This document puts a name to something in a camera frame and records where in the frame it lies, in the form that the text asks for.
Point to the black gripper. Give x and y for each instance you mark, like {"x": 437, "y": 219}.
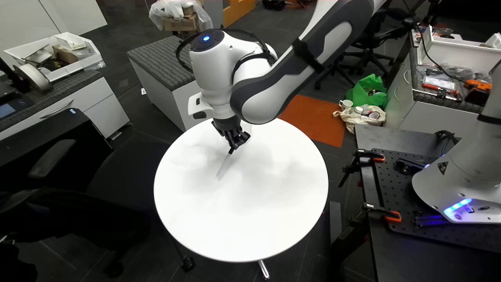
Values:
{"x": 231, "y": 130}

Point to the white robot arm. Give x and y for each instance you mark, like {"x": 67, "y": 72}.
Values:
{"x": 246, "y": 81}

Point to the round white table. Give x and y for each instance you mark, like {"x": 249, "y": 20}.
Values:
{"x": 241, "y": 205}

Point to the orange floor mat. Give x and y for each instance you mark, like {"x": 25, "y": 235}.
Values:
{"x": 316, "y": 119}

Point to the white grey cabinet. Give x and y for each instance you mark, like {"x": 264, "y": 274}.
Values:
{"x": 167, "y": 84}

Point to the orange black clamp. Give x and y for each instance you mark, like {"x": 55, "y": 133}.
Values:
{"x": 388, "y": 214}
{"x": 358, "y": 160}

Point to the green plastic bag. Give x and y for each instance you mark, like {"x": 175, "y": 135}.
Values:
{"x": 368, "y": 91}

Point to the orange black clamp near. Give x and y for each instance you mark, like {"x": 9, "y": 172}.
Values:
{"x": 388, "y": 214}

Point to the black chair foreground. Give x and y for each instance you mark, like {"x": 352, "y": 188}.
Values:
{"x": 62, "y": 177}

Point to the black office chair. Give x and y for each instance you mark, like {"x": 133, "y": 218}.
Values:
{"x": 371, "y": 37}

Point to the white box with clutter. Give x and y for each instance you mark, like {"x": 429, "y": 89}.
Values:
{"x": 58, "y": 55}

